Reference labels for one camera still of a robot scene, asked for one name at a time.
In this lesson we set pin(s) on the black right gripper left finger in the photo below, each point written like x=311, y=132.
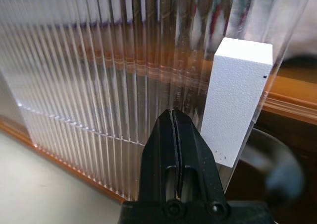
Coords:
x=153, y=159

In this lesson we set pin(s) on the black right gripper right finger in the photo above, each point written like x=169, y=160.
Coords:
x=198, y=164

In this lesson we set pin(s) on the steel bowl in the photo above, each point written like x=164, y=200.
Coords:
x=284, y=164

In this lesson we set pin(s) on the cracked ribbed clear sliding door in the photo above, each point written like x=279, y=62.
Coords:
x=74, y=85

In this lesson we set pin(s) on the wooden cabinet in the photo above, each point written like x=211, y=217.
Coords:
x=292, y=102

